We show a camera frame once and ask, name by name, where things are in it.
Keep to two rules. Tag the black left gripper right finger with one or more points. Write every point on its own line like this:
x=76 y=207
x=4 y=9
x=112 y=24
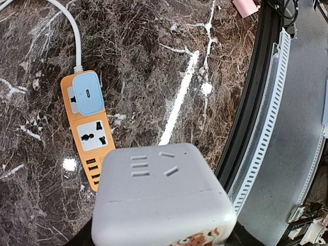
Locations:
x=240 y=237

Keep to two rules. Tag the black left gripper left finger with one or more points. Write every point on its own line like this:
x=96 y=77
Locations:
x=83 y=237

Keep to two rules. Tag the white cube adapter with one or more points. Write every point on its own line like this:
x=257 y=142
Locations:
x=160 y=195

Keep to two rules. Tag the orange power strip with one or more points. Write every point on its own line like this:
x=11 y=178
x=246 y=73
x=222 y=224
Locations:
x=92 y=134

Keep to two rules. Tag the blue charger plug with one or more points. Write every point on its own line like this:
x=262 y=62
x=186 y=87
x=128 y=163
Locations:
x=88 y=93

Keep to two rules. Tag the pink charger plug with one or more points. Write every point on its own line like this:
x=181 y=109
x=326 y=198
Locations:
x=245 y=7

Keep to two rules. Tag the white slotted cable duct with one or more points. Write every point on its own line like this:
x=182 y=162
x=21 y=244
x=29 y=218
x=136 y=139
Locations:
x=264 y=123

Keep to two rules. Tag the black front rail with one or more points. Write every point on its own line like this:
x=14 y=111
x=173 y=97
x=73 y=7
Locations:
x=268 y=30

